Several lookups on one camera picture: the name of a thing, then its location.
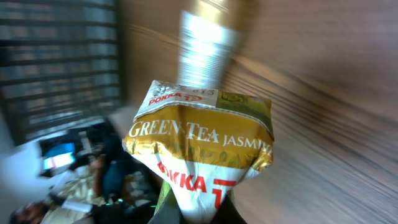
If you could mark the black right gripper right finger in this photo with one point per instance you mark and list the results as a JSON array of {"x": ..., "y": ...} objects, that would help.
[{"x": 228, "y": 214}]

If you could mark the green yellow drink pouch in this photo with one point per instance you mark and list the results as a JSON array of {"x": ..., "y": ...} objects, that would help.
[{"x": 202, "y": 142}]

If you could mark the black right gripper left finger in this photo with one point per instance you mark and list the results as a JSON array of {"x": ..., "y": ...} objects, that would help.
[{"x": 167, "y": 211}]

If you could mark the grey plastic mesh basket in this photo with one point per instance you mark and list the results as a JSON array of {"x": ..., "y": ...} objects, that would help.
[{"x": 61, "y": 64}]

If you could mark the white tube gold cap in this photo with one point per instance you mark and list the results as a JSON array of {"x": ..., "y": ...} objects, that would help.
[{"x": 210, "y": 31}]

